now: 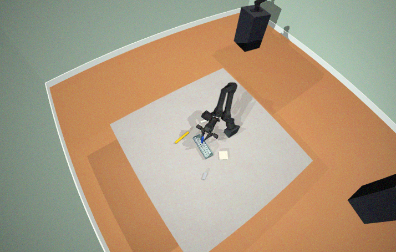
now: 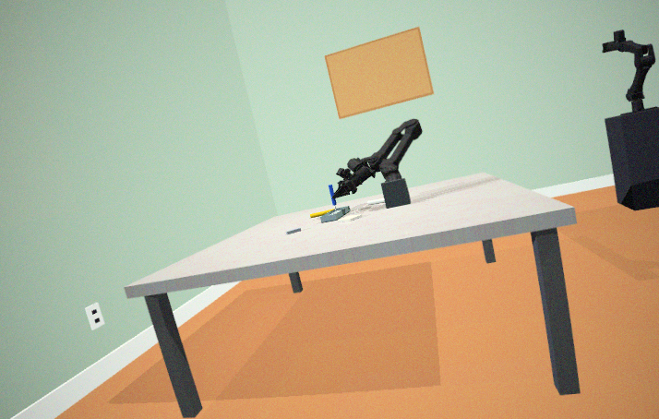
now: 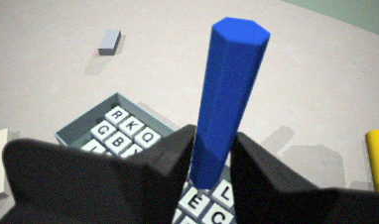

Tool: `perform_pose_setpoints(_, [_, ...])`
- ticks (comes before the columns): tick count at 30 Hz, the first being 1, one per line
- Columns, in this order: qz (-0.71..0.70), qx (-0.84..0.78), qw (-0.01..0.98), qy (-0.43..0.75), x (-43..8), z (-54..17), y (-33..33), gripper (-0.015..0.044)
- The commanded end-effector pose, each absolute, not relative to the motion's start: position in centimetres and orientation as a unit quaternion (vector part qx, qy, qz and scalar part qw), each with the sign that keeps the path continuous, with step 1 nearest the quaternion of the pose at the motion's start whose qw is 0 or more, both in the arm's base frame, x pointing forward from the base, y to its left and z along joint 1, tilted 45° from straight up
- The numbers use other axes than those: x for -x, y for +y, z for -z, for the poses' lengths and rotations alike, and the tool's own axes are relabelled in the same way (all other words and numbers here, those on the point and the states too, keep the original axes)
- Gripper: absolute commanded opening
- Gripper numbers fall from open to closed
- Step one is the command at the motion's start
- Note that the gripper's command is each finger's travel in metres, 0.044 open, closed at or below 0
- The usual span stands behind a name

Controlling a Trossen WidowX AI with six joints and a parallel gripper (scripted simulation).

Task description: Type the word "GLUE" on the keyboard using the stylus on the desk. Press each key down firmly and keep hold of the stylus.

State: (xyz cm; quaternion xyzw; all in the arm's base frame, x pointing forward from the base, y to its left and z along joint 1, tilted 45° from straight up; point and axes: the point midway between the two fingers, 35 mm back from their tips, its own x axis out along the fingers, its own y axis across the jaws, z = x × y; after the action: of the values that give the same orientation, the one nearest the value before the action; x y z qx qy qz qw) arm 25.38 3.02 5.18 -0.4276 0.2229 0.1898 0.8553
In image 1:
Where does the white keyboard with letter keys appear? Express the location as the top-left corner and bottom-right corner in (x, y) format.
(193, 134), (214, 159)

